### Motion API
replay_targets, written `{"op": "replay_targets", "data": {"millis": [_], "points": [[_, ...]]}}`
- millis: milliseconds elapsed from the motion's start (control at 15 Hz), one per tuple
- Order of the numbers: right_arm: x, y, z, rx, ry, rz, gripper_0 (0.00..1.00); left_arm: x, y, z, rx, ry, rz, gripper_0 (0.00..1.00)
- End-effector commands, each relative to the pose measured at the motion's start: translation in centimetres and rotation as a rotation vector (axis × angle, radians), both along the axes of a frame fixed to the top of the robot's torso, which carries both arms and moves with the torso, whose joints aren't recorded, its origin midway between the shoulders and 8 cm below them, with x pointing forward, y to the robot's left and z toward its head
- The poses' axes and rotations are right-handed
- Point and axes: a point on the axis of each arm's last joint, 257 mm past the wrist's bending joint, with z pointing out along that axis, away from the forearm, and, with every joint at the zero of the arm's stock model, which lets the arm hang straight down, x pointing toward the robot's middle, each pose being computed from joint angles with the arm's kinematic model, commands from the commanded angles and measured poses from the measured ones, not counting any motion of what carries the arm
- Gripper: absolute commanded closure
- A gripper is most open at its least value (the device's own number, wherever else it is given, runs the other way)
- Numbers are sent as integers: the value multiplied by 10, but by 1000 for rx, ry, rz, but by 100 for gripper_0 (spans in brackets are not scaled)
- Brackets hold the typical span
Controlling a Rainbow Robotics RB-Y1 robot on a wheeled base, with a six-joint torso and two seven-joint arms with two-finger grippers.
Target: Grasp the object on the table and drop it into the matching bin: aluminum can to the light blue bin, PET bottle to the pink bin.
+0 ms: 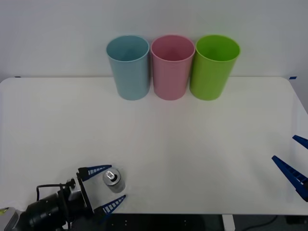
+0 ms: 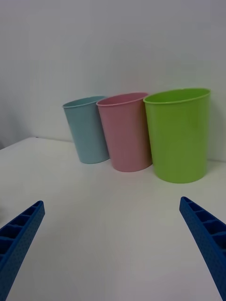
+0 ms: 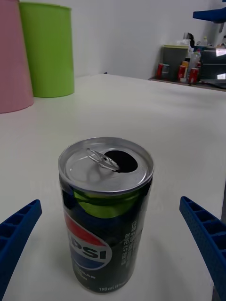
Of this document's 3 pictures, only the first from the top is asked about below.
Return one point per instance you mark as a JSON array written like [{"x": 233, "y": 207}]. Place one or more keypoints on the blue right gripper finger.
[
  {"x": 290, "y": 173},
  {"x": 302, "y": 141}
]

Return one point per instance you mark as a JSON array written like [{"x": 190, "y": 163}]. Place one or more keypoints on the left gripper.
[{"x": 84, "y": 192}]

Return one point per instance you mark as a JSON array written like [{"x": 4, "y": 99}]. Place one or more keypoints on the silver drink can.
[{"x": 116, "y": 185}]

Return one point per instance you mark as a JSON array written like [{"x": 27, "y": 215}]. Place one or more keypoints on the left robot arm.
[{"x": 41, "y": 211}]

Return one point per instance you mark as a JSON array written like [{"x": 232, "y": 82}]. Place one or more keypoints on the white table leg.
[{"x": 228, "y": 222}]

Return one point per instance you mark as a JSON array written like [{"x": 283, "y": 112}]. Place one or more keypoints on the green plastic bin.
[{"x": 209, "y": 77}]

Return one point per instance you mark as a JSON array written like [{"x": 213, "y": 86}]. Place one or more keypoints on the pale blue plastic bin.
[{"x": 131, "y": 77}]

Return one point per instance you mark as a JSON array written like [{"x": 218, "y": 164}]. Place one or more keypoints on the pink plastic bin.
[{"x": 169, "y": 79}]

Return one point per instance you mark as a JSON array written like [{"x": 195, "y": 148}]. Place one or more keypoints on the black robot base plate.
[{"x": 154, "y": 222}]

